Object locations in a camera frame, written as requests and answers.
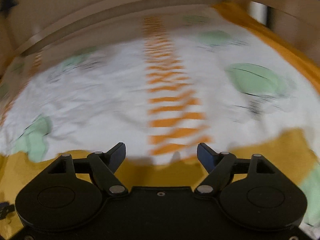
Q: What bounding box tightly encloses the mustard yellow knit garment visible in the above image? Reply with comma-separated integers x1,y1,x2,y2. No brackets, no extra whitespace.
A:
0,128,320,240

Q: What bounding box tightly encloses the white patterned bed sheet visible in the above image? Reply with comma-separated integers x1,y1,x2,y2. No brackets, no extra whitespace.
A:
1,3,319,229

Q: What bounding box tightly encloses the wooden bed frame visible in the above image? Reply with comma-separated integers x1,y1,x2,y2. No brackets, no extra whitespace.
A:
1,0,319,65

